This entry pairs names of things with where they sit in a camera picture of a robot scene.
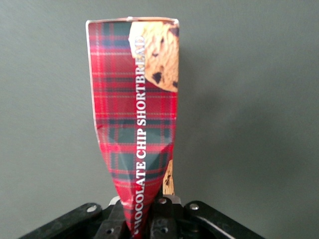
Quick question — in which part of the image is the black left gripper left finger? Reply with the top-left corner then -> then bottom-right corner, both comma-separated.
19,196 -> 132,239

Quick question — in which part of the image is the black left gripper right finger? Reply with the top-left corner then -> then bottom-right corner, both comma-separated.
149,194 -> 265,239

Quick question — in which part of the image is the red tartan cookie box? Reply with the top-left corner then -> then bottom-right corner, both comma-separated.
85,16 -> 180,236

